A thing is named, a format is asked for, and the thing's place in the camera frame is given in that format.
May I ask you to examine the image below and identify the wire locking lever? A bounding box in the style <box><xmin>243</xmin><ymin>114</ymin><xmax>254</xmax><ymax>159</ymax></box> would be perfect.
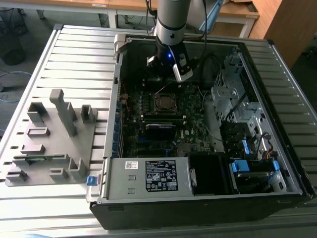
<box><xmin>154</xmin><ymin>82</ymin><xmax>172</xmax><ymax>96</ymax></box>

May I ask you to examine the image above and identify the silver CPU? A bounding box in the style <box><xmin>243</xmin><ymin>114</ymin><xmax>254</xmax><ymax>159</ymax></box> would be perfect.
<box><xmin>159</xmin><ymin>95</ymin><xmax>175</xmax><ymax>110</ymax></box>

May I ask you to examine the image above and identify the metal socket cover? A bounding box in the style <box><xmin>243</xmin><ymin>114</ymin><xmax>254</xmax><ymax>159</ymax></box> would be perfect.
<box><xmin>155</xmin><ymin>93</ymin><xmax>179</xmax><ymax>114</ymax></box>

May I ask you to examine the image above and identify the CPU socket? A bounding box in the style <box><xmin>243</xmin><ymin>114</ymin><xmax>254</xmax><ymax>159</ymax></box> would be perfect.
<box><xmin>153</xmin><ymin>92</ymin><xmax>181</xmax><ymax>115</ymax></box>

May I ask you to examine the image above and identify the beige case latch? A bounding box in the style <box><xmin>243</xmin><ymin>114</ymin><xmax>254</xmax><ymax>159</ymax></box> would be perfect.
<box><xmin>113</xmin><ymin>34</ymin><xmax>127</xmax><ymax>54</ymax></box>

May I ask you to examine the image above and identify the metal drive cage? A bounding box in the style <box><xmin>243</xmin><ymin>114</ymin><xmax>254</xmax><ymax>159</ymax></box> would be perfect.
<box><xmin>210</xmin><ymin>47</ymin><xmax>268</xmax><ymax>139</ymax></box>

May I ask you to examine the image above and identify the green motherboard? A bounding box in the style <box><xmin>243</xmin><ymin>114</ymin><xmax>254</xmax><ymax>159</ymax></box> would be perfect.
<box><xmin>115</xmin><ymin>78</ymin><xmax>219</xmax><ymax>159</ymax></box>

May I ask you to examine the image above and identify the black graphics card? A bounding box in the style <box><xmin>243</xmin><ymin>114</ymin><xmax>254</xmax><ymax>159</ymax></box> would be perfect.
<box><xmin>145</xmin><ymin>123</ymin><xmax>177</xmax><ymax>140</ymax></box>

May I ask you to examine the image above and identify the silver chipset heat sink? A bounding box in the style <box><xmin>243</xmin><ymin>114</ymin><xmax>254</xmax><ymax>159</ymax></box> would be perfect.
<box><xmin>177</xmin><ymin>143</ymin><xmax>192</xmax><ymax>157</ymax></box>

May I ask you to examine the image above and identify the wooden cabinet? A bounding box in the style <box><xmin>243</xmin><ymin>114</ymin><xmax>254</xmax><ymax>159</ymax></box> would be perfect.
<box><xmin>249</xmin><ymin>0</ymin><xmax>317</xmax><ymax>70</ymax></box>

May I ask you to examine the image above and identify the grey power supply unit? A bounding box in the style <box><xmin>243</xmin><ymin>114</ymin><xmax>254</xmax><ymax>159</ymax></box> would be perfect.
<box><xmin>106</xmin><ymin>157</ymin><xmax>193</xmax><ymax>199</ymax></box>

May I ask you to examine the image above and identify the blue disk carrier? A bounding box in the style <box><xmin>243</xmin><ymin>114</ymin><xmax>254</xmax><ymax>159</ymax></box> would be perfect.
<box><xmin>229</xmin><ymin>160</ymin><xmax>280</xmax><ymax>179</ymax></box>

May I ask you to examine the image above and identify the grey parts rack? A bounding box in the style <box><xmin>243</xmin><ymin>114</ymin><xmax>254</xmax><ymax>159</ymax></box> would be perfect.
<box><xmin>4</xmin><ymin>89</ymin><xmax>99</xmax><ymax>186</ymax></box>

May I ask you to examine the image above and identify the black waste bin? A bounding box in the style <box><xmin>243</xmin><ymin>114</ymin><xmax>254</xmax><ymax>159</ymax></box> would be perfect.
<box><xmin>0</xmin><ymin>34</ymin><xmax>27</xmax><ymax>66</ymax></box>

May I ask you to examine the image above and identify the black hard disk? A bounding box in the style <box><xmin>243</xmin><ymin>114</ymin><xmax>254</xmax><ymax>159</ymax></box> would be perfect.
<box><xmin>234</xmin><ymin>172</ymin><xmax>272</xmax><ymax>194</ymax></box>

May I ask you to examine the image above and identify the black PC case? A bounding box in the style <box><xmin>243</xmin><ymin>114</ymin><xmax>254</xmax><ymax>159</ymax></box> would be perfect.
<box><xmin>85</xmin><ymin>33</ymin><xmax>317</xmax><ymax>231</ymax></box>

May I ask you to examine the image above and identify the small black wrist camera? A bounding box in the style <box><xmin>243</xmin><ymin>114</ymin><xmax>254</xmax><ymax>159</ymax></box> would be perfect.
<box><xmin>146</xmin><ymin>56</ymin><xmax>161</xmax><ymax>68</ymax></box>

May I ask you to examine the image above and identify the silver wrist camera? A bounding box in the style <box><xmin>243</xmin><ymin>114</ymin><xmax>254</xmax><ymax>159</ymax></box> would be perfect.
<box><xmin>172</xmin><ymin>61</ymin><xmax>194</xmax><ymax>83</ymax></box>

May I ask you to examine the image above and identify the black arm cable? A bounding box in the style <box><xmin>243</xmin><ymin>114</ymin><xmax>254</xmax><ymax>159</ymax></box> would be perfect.
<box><xmin>189</xmin><ymin>0</ymin><xmax>208</xmax><ymax>69</ymax></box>

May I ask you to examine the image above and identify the black cable loop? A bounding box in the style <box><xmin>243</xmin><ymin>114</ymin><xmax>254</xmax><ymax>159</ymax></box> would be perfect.
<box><xmin>201</xmin><ymin>54</ymin><xmax>221</xmax><ymax>85</ymax></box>

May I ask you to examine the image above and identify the wooden desk white frame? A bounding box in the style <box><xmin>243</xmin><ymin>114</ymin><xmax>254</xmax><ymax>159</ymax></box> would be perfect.
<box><xmin>0</xmin><ymin>0</ymin><xmax>111</xmax><ymax>28</ymax></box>
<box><xmin>108</xmin><ymin>0</ymin><xmax>261</xmax><ymax>38</ymax></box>

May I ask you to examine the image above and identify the coloured wire bundle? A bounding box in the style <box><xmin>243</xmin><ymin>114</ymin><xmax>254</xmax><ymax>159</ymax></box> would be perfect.
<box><xmin>263</xmin><ymin>148</ymin><xmax>276</xmax><ymax>160</ymax></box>

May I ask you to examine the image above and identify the blue floor cable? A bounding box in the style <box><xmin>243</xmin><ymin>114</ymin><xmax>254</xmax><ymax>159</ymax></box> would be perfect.
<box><xmin>0</xmin><ymin>70</ymin><xmax>33</xmax><ymax>104</ymax></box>

